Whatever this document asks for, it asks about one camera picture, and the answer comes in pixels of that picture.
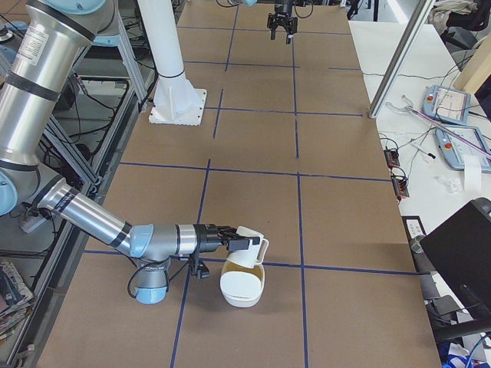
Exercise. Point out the teach pendant tablet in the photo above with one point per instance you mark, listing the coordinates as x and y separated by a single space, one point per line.
454 149
446 105

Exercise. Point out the orange circuit board lower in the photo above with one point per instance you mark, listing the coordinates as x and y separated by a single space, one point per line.
400 185

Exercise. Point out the upper teach pendant tablet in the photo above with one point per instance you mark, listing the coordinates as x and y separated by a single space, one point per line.
446 105

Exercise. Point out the orange circuit board upper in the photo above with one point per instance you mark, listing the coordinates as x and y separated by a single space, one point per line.
392 157

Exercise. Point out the white oval bowl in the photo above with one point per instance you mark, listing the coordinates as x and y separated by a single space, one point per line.
242 287

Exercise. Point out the stack of books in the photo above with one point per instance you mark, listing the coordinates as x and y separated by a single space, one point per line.
16 299

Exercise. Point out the pink reacher grabber stick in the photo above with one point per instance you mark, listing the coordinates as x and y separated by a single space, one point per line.
409 108

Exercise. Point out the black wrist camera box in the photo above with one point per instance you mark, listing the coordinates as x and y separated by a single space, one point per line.
197 267

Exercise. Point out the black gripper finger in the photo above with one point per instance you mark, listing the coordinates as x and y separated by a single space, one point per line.
272 25
243 243
290 26
226 231

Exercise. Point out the white power strip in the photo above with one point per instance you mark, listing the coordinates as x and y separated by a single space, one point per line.
30 223

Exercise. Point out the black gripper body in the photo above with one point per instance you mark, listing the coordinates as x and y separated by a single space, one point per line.
206 238
282 9

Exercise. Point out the orange circuit board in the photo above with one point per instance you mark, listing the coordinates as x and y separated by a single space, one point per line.
400 185
392 157

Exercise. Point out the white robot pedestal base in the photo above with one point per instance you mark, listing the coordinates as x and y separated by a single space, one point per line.
176 100

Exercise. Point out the aluminium frame post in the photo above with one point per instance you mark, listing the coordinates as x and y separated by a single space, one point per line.
410 34

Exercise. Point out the white ribbed cup with handle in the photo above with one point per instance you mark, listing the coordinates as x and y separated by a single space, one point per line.
255 252

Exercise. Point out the lower teach pendant tablet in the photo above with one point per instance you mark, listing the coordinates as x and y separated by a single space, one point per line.
454 149

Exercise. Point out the black monitor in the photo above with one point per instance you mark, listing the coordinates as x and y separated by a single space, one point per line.
459 250

